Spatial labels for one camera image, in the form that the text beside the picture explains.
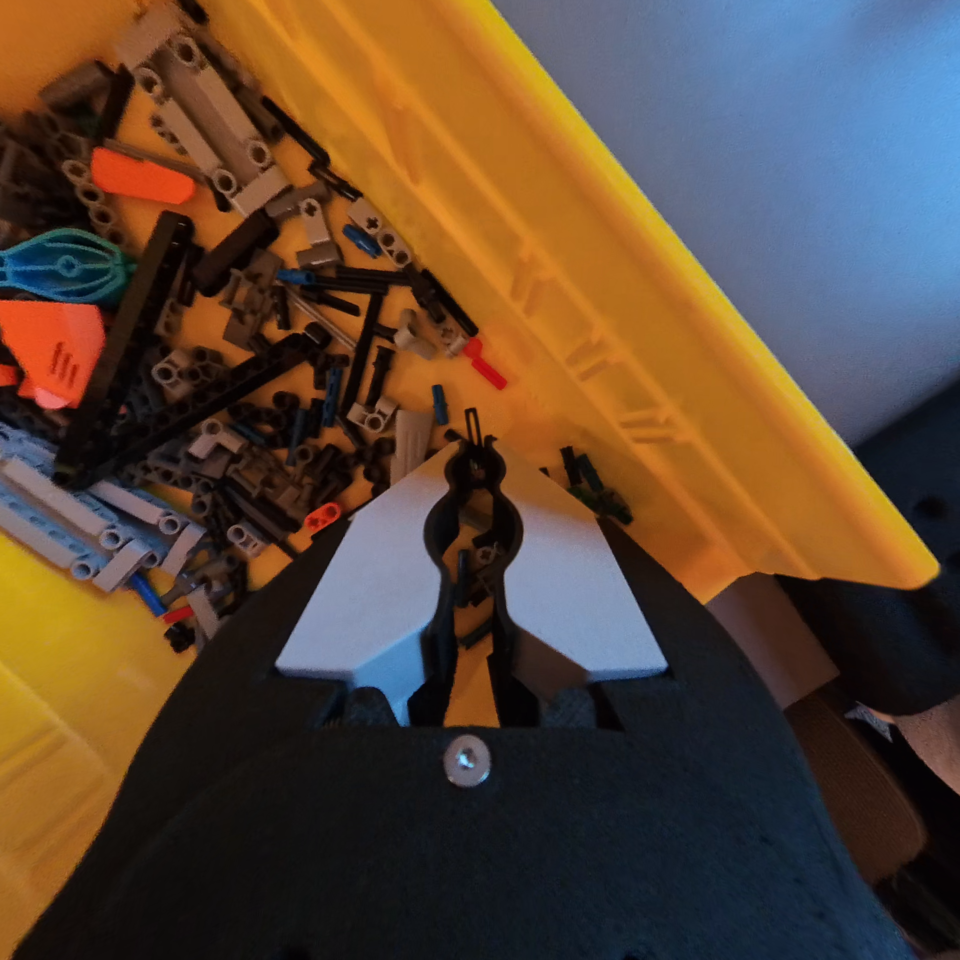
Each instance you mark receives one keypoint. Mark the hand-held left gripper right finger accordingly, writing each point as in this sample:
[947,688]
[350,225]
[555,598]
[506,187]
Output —
[585,600]

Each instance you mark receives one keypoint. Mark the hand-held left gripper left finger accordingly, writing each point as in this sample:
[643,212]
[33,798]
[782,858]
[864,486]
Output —
[359,600]

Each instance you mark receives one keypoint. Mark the pile of building block parts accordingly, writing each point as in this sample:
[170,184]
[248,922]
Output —
[315,466]

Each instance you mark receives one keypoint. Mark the thin black connector pin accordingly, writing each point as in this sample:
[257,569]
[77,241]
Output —
[472,429]

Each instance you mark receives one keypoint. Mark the yellow plastic bin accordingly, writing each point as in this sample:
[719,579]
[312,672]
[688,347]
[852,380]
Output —
[562,226]

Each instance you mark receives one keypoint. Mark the beige block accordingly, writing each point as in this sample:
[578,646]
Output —
[772,638]

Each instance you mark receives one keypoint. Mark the long grey panel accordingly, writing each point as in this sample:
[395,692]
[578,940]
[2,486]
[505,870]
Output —
[128,567]
[44,487]

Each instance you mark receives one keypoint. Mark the long black beam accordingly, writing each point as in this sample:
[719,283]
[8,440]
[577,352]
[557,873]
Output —
[226,391]
[142,316]

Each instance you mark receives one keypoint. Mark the black perforated panel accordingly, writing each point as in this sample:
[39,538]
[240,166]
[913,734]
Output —
[862,638]

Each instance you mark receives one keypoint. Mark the person's leg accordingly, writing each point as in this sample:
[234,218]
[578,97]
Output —
[929,750]

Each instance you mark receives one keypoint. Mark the orange fairing piece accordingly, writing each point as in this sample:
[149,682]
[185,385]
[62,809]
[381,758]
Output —
[44,345]

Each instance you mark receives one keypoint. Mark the long tan panel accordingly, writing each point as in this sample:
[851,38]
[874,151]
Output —
[261,184]

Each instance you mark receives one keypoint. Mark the teal ribbed piece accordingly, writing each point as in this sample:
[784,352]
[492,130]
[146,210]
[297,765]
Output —
[67,267]

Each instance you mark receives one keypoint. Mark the orange blade piece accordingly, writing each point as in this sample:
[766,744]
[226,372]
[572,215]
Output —
[139,177]

